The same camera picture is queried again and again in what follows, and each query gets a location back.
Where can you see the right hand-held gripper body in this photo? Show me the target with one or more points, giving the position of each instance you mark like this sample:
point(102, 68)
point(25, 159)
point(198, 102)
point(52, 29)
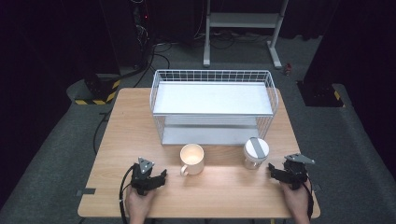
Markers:
point(295, 175)

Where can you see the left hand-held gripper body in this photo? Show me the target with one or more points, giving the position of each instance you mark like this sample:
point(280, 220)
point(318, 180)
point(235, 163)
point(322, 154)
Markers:
point(141, 179)

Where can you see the white cup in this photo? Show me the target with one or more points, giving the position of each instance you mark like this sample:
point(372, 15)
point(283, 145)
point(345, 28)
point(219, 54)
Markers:
point(192, 160)

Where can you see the person's right hand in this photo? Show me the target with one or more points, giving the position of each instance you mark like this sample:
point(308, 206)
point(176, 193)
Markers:
point(299, 202)

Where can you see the person's left hand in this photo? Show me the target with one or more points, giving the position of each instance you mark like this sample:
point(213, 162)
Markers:
point(138, 207)

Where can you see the grey tape strip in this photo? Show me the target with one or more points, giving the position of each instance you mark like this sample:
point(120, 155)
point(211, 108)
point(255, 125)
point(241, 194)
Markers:
point(317, 187)
point(86, 192)

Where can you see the black yellow striped stand base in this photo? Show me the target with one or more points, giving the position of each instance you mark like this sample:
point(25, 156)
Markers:
point(99, 90)
point(320, 95)

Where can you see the small red floor object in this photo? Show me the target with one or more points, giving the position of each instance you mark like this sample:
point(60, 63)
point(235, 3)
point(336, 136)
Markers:
point(288, 69)

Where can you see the white metal stand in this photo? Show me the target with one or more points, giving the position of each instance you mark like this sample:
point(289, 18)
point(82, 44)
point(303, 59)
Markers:
point(243, 20)

